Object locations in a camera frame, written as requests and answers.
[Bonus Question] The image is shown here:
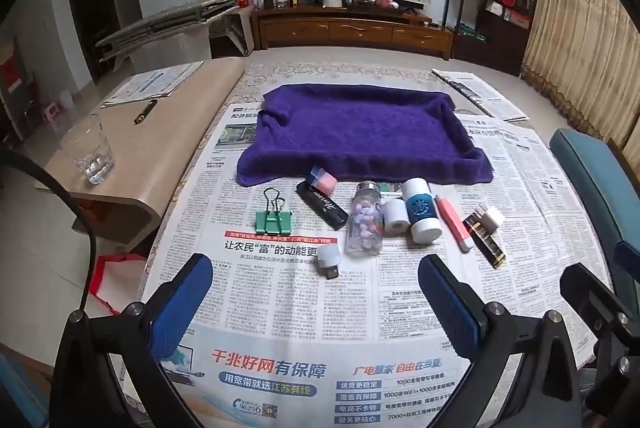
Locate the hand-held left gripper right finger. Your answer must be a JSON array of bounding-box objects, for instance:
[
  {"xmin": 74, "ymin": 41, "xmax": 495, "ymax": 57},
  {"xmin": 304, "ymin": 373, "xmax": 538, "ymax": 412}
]
[{"xmin": 417, "ymin": 253, "xmax": 606, "ymax": 428}]

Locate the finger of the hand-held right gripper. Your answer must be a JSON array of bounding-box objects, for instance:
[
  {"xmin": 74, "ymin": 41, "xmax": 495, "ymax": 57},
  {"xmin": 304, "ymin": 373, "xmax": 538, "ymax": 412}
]
[
  {"xmin": 559, "ymin": 263, "xmax": 640, "ymax": 351},
  {"xmin": 582, "ymin": 350, "xmax": 640, "ymax": 428}
]

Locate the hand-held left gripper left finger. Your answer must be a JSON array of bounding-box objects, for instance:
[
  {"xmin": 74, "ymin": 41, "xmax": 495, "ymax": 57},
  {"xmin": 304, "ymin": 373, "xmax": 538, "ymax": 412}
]
[{"xmin": 50, "ymin": 253, "xmax": 216, "ymax": 428}]

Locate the black and gold box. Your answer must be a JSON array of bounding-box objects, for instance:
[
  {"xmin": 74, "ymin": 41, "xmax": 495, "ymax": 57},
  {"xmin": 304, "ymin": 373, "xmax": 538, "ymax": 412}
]
[{"xmin": 462, "ymin": 214, "xmax": 508, "ymax": 269}]

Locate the pink and white pen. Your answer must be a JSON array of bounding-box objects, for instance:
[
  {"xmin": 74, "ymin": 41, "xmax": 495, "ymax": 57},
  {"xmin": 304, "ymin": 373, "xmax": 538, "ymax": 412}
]
[{"xmin": 434, "ymin": 194, "xmax": 475, "ymax": 253}]

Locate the white charger plug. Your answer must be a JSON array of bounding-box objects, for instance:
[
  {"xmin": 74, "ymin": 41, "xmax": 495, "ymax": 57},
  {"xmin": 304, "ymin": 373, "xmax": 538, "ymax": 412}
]
[{"xmin": 475, "ymin": 203, "xmax": 506, "ymax": 233}]

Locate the white and blue balm tube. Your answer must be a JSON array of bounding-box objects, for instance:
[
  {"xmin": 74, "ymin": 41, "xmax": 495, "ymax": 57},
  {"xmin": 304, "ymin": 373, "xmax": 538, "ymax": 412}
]
[{"xmin": 401, "ymin": 178, "xmax": 443, "ymax": 243}]

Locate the green binder clip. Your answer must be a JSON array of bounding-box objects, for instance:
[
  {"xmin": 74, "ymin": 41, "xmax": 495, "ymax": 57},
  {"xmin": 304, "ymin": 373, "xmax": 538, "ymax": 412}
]
[{"xmin": 255, "ymin": 188, "xmax": 293, "ymax": 237}]

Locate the black rectangular box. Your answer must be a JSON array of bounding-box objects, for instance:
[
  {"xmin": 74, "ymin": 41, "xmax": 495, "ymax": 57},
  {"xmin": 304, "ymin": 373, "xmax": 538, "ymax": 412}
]
[{"xmin": 296, "ymin": 180, "xmax": 349, "ymax": 231}]

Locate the pink and blue capsule case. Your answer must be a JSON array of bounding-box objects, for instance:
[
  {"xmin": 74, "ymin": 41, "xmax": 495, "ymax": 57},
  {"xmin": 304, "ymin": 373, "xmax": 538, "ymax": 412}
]
[{"xmin": 306, "ymin": 165, "xmax": 338, "ymax": 193}]

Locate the large spread newspaper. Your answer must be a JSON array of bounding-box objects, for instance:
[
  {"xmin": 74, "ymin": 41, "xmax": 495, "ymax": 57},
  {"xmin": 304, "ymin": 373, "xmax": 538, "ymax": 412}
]
[{"xmin": 140, "ymin": 102, "xmax": 616, "ymax": 428}]

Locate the small white roll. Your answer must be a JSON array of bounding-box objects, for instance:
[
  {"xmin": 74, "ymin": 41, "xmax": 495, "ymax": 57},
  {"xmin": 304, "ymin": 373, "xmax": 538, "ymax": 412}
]
[{"xmin": 382, "ymin": 199, "xmax": 408, "ymax": 235}]

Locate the newspaper sheet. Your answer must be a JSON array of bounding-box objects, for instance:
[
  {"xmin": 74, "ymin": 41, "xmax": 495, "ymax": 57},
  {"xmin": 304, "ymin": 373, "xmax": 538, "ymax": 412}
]
[{"xmin": 452, "ymin": 113, "xmax": 621, "ymax": 309}]

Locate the teal chair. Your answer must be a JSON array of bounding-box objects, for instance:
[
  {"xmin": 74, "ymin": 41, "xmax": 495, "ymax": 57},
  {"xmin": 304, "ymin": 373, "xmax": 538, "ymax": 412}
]
[{"xmin": 550, "ymin": 128, "xmax": 640, "ymax": 303}]

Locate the glass bottle with pills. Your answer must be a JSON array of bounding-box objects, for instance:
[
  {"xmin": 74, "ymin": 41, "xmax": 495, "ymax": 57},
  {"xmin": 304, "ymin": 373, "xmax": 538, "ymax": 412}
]
[{"xmin": 345, "ymin": 180, "xmax": 385, "ymax": 257}]

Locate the beige bench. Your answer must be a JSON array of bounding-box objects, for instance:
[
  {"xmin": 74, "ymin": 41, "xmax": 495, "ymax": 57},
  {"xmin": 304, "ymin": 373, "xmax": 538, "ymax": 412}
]
[{"xmin": 42, "ymin": 56, "xmax": 246, "ymax": 253}]

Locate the clear drinking glass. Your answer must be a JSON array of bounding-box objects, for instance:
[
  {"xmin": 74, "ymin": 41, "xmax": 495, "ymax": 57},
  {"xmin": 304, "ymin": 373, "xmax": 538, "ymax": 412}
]
[{"xmin": 60, "ymin": 113, "xmax": 116, "ymax": 185}]

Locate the purple towel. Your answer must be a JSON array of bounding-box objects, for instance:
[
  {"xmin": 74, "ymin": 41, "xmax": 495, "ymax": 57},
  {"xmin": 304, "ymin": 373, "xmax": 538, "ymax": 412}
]
[{"xmin": 236, "ymin": 82, "xmax": 495, "ymax": 189}]

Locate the dark pen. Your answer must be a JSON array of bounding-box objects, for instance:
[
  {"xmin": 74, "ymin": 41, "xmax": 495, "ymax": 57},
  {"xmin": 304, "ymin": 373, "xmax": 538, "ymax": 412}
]
[{"xmin": 133, "ymin": 99, "xmax": 158, "ymax": 125}]

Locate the folded newspaper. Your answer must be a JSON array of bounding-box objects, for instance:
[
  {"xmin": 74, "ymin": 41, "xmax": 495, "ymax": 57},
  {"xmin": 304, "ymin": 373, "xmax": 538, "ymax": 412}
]
[{"xmin": 431, "ymin": 68, "xmax": 530, "ymax": 123}]

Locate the printed paper sheet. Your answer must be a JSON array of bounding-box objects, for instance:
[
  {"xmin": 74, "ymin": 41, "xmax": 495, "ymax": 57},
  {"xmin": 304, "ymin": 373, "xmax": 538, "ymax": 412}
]
[{"xmin": 101, "ymin": 62, "xmax": 205, "ymax": 109}]

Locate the beige curtain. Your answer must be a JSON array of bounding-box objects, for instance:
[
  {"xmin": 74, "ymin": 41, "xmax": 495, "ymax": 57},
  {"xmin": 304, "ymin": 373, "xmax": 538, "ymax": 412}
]
[{"xmin": 520, "ymin": 0, "xmax": 640, "ymax": 179}]

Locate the floral tablecloth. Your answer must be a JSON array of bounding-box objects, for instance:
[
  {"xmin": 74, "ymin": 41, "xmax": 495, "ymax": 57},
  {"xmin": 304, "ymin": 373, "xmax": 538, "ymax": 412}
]
[{"xmin": 225, "ymin": 62, "xmax": 501, "ymax": 113}]

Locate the stack of folded tables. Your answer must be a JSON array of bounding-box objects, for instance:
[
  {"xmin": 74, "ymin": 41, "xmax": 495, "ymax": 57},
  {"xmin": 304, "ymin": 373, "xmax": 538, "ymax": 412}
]
[{"xmin": 95, "ymin": 0, "xmax": 241, "ymax": 63}]

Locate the wooden tv cabinet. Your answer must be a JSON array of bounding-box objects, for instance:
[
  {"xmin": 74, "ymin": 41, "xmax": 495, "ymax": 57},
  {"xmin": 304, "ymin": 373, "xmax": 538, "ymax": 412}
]
[{"xmin": 250, "ymin": 2, "xmax": 456, "ymax": 61}]

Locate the dark door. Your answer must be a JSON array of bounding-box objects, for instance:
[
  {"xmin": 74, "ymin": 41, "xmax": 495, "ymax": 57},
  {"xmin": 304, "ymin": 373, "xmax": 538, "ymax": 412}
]
[{"xmin": 65, "ymin": 0, "xmax": 113, "ymax": 83}]

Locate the black cable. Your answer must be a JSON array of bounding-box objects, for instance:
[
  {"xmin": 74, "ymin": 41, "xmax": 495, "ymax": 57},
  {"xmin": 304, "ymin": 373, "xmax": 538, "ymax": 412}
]
[{"xmin": 0, "ymin": 148, "xmax": 98, "ymax": 313}]

